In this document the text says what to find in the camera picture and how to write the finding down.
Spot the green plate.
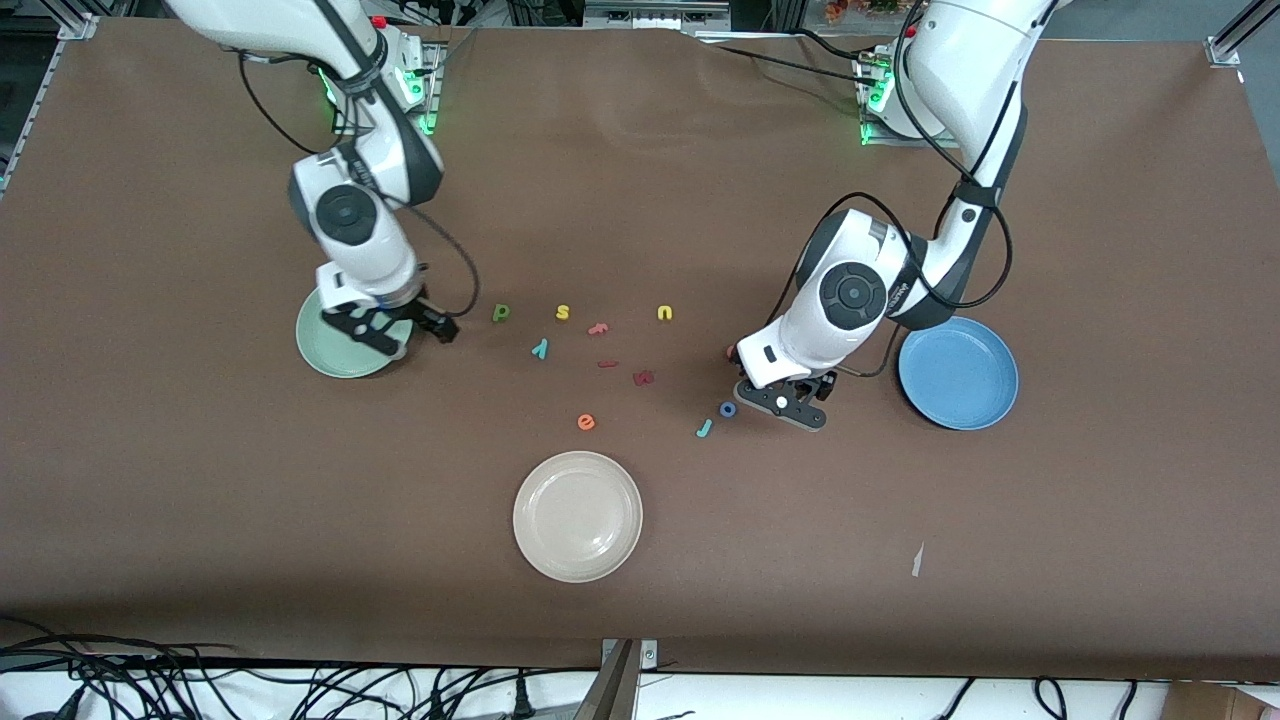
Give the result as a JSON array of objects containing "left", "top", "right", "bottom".
[{"left": 296, "top": 288, "right": 413, "bottom": 380}]

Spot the brown paper table cover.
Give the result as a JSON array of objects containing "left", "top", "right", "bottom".
[{"left": 0, "top": 18, "right": 1280, "bottom": 683}]

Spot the brown cardboard box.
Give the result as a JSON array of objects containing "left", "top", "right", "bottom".
[{"left": 1165, "top": 682, "right": 1280, "bottom": 720}]

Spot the metal table edge bracket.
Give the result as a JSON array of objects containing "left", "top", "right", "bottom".
[{"left": 600, "top": 638, "right": 659, "bottom": 673}]

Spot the grey metal beam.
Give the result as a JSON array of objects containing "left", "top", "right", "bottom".
[{"left": 572, "top": 640, "right": 641, "bottom": 720}]

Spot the aluminium frame profile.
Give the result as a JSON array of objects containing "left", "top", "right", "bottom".
[
  {"left": 1205, "top": 0, "right": 1280, "bottom": 69},
  {"left": 0, "top": 0, "right": 136, "bottom": 201}
]

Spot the grey metal equipment box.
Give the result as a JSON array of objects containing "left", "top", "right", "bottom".
[{"left": 583, "top": 0, "right": 733, "bottom": 31}]

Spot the black cable on table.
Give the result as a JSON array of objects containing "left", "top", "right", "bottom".
[
  {"left": 785, "top": 28, "right": 876, "bottom": 66},
  {"left": 700, "top": 42, "right": 871, "bottom": 89}
]

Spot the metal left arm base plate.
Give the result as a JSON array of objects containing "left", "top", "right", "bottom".
[{"left": 855, "top": 50, "right": 966, "bottom": 149}]

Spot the blue plate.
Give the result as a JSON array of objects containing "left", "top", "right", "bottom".
[{"left": 897, "top": 316, "right": 1020, "bottom": 432}]

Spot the beige plate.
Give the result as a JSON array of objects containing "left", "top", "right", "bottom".
[{"left": 512, "top": 450, "right": 644, "bottom": 584}]

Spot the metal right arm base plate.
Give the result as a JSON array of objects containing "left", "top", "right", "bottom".
[{"left": 332, "top": 42, "right": 446, "bottom": 136}]

